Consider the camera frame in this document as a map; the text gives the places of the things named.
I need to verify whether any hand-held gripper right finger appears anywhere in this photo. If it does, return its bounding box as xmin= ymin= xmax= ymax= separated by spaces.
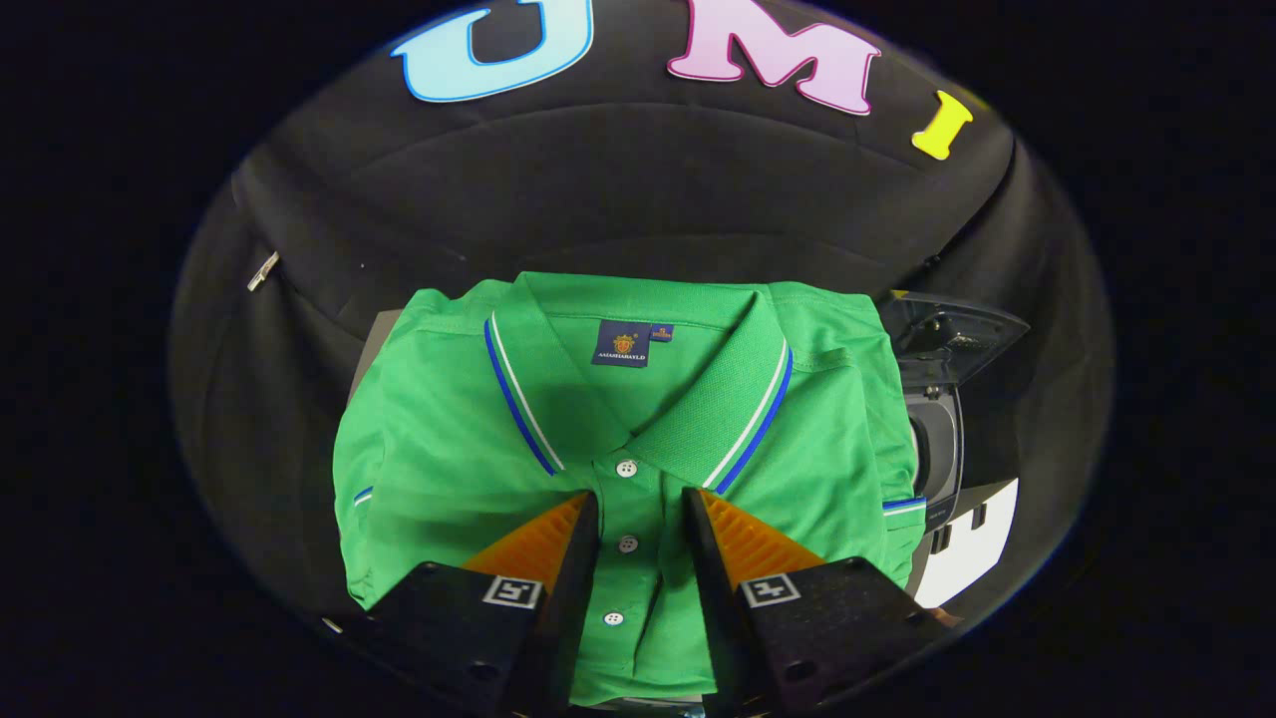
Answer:
xmin=681 ymin=487 xmax=963 ymax=718

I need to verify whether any green polo shirt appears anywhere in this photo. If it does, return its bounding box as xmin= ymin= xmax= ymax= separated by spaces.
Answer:
xmin=332 ymin=271 xmax=928 ymax=707

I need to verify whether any dark washing machine lid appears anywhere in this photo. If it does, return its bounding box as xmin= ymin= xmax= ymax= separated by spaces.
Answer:
xmin=877 ymin=291 xmax=1031 ymax=390

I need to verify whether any grey washing machine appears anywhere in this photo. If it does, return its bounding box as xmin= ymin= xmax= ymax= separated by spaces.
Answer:
xmin=902 ymin=384 xmax=966 ymax=530

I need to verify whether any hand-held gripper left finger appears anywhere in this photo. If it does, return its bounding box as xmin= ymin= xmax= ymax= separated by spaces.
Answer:
xmin=324 ymin=491 xmax=601 ymax=718

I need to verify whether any black backdrop cloth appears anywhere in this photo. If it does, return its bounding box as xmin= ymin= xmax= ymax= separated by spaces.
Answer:
xmin=169 ymin=0 xmax=1113 ymax=639

